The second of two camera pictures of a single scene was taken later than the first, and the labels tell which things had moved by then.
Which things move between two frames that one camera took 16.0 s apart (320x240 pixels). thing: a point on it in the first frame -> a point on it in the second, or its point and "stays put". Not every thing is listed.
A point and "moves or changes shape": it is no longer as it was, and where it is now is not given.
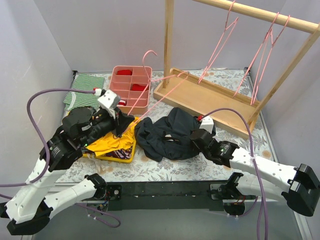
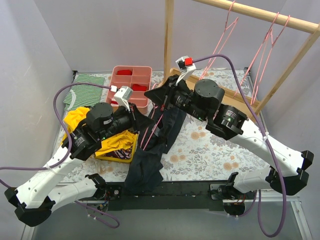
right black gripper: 198,136 -> 167,91
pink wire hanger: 164,96 -> 155,106
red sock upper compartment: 124,72 stays put
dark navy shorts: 169,137 moves or changes shape
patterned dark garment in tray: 125,153 stays put
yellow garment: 111,143 stays put
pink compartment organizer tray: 132,85 stays put
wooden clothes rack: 215,103 stays put
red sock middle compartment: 136,87 stays put
